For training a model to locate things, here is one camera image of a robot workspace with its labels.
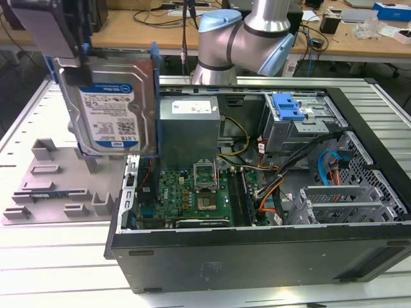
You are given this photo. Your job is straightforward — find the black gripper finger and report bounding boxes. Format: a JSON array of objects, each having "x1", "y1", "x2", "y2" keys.
[{"x1": 65, "y1": 54, "x2": 94, "y2": 88}]

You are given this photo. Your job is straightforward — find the hard disk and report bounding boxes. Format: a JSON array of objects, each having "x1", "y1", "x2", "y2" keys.
[{"x1": 44, "y1": 40, "x2": 162, "y2": 159}]

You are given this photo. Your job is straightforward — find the grey metal disk bay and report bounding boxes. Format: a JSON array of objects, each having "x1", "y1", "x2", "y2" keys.
[{"x1": 284, "y1": 184, "x2": 406, "y2": 226}]

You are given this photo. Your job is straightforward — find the large black box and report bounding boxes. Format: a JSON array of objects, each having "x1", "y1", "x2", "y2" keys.
[{"x1": 0, "y1": 0, "x2": 109, "y2": 33}]

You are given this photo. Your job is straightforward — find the grey parts rack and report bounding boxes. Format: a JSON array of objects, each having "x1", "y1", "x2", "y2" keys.
[{"x1": 0, "y1": 137, "x2": 130, "y2": 226}]

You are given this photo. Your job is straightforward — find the spare RAM stick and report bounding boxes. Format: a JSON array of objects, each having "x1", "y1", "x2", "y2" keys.
[{"x1": 30, "y1": 191, "x2": 69, "y2": 199}]

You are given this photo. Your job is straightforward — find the black case fan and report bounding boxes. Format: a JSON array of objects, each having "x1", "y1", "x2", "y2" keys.
[{"x1": 137, "y1": 157, "x2": 161, "y2": 206}]

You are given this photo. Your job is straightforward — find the grey power supply unit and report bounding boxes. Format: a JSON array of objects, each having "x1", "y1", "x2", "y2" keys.
[{"x1": 159, "y1": 95, "x2": 223, "y2": 162}]

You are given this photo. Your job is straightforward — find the green motherboard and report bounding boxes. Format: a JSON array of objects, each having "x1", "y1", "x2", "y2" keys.
[{"x1": 136, "y1": 168, "x2": 268, "y2": 229}]

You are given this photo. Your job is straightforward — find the metal socket cover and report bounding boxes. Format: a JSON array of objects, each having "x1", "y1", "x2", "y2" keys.
[{"x1": 192, "y1": 158, "x2": 221, "y2": 193}]

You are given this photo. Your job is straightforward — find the locking lever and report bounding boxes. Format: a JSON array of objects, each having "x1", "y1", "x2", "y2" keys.
[{"x1": 215, "y1": 157, "x2": 223, "y2": 190}]

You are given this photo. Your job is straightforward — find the CPU socket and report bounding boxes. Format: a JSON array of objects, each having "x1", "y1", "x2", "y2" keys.
[{"x1": 196, "y1": 191, "x2": 218, "y2": 212}]

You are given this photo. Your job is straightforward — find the black graphics card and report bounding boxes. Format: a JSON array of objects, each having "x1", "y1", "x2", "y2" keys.
[{"x1": 175, "y1": 218, "x2": 232, "y2": 229}]

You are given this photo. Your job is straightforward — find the black RAM slot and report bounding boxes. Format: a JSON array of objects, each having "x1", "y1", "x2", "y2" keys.
[{"x1": 228, "y1": 169, "x2": 250, "y2": 227}]

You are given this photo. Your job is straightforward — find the blue plastic drive latch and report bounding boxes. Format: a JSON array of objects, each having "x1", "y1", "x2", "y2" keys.
[{"x1": 272, "y1": 92, "x2": 304, "y2": 122}]

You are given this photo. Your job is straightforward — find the installed RAM stick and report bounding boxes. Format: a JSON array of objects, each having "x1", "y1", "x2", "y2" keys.
[{"x1": 239, "y1": 169, "x2": 258, "y2": 226}]

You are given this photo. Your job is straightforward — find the grey metal drive cage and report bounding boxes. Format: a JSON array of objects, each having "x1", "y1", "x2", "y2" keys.
[{"x1": 259, "y1": 92, "x2": 349, "y2": 155}]

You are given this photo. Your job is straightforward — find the white paper sheet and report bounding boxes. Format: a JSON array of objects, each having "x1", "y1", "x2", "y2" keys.
[{"x1": 301, "y1": 9, "x2": 322, "y2": 22}]

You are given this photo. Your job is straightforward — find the small black cube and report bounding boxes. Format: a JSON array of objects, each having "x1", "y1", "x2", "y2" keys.
[{"x1": 319, "y1": 14, "x2": 338, "y2": 35}]

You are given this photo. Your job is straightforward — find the black open PC case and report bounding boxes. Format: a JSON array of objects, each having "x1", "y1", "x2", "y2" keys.
[{"x1": 103, "y1": 83, "x2": 411, "y2": 295}]

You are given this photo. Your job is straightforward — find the clear plastic bags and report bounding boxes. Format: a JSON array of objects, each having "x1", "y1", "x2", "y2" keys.
[{"x1": 354, "y1": 17, "x2": 386, "y2": 40}]

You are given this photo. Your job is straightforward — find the blue cardboard box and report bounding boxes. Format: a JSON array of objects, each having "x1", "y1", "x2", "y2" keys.
[{"x1": 372, "y1": 1, "x2": 411, "y2": 22}]

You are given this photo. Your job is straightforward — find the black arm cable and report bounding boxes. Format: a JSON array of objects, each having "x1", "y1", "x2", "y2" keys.
[{"x1": 181, "y1": 0, "x2": 197, "y2": 76}]

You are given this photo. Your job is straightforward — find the orange wire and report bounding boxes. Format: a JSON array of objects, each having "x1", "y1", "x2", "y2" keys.
[{"x1": 258, "y1": 188, "x2": 279, "y2": 214}]

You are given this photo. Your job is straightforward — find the hanging blue cable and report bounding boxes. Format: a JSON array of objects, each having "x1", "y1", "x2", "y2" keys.
[{"x1": 306, "y1": 27, "x2": 315, "y2": 78}]

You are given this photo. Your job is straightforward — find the black cable bundle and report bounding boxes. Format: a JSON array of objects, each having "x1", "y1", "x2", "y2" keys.
[{"x1": 256, "y1": 130, "x2": 342, "y2": 200}]

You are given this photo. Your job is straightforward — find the blue wire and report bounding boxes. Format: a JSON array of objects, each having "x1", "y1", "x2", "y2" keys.
[{"x1": 317, "y1": 150, "x2": 342, "y2": 187}]

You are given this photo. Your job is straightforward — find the orange and yellow wires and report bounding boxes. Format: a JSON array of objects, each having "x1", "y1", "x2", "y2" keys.
[{"x1": 327, "y1": 163, "x2": 342, "y2": 186}]

